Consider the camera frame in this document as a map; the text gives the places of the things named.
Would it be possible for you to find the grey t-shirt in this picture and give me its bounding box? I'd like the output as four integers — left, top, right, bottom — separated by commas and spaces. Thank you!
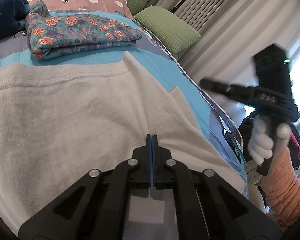
0, 53, 246, 233

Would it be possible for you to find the right white gloved hand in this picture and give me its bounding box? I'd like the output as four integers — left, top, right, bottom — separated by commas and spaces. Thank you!
247, 114, 291, 165

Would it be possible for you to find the beige curtain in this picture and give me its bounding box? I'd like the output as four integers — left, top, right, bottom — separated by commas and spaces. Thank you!
144, 0, 300, 181

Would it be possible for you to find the green pillow near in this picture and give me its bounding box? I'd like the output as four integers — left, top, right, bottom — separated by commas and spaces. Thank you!
135, 5, 201, 54

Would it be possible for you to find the blue patterned bedspread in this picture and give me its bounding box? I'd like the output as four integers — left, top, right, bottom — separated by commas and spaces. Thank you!
0, 10, 247, 181

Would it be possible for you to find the folded floral garment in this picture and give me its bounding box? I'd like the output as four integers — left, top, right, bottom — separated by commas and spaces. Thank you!
25, 0, 142, 60

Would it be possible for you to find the navy star fleece blanket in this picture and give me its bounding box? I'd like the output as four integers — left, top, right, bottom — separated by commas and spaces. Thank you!
0, 0, 31, 40

